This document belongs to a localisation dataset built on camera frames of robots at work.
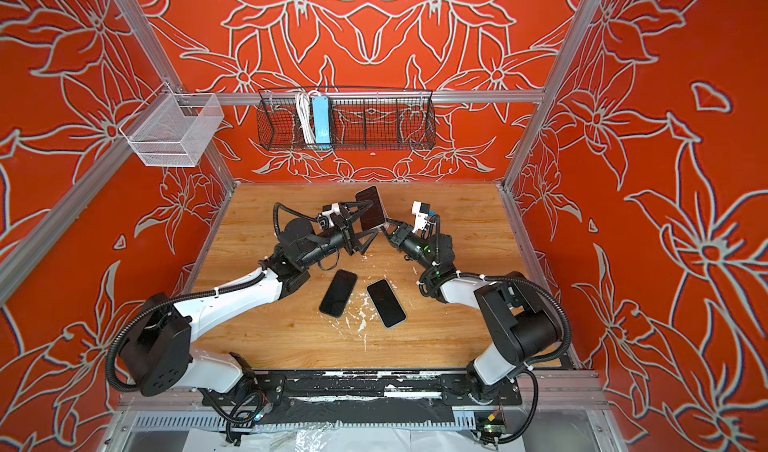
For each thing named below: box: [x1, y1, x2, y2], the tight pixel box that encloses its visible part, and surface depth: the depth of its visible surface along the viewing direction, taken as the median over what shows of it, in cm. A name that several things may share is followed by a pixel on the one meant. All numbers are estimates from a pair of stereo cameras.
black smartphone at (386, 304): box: [367, 278, 407, 329], surface depth 88 cm
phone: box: [355, 185, 388, 232], surface depth 80 cm
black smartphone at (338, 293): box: [319, 269, 358, 318], surface depth 93 cm
